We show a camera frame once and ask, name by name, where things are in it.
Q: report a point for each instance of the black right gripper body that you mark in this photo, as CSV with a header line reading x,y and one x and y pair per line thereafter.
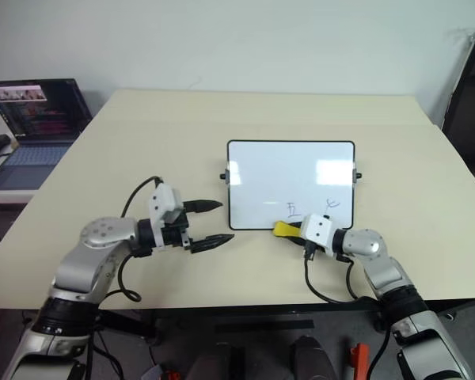
x,y
310,249

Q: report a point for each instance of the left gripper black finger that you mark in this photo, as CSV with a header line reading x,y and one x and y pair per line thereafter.
x,y
202,206
213,243

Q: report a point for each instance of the yellow whiteboard eraser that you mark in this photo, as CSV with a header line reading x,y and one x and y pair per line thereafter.
x,y
282,229

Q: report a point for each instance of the open dark laptop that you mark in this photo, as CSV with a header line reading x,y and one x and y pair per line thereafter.
x,y
35,115

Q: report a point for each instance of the dark rounded shape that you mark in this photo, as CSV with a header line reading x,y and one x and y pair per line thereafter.
x,y
213,362
312,358

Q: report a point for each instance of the pale paper scrap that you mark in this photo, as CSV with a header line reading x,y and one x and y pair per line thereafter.
x,y
153,373

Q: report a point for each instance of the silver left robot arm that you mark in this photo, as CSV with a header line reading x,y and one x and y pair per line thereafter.
x,y
103,233

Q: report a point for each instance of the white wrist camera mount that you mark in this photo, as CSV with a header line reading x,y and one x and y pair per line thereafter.
x,y
164,200
317,230

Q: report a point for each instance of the small black-framed whiteboard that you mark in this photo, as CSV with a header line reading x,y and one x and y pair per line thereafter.
x,y
289,170

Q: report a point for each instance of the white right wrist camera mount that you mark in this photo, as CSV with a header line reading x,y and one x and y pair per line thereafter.
x,y
317,230

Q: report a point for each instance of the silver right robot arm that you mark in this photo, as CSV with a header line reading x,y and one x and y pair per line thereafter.
x,y
368,242

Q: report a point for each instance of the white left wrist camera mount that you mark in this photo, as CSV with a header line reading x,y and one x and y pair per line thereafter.
x,y
164,200

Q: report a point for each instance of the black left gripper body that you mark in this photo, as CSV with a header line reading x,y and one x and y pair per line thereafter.
x,y
176,234

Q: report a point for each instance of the black table frame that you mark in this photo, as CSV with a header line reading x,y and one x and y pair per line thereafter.
x,y
261,311

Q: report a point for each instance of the red plastic clamp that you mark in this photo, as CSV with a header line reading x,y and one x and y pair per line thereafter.
x,y
359,354

